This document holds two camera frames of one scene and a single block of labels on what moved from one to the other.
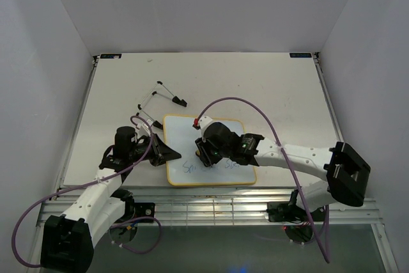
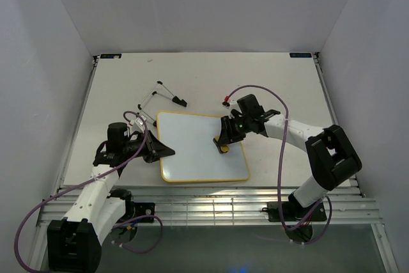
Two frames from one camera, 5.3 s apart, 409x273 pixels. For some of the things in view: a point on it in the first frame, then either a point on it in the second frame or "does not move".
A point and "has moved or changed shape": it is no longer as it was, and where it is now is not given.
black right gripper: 202,146 → 228,135
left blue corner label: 110,55 does not move
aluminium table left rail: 59,180 does not move
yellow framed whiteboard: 188,169 has moved or changed shape
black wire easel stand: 159,89 does not move
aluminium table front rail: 220,208 does not move
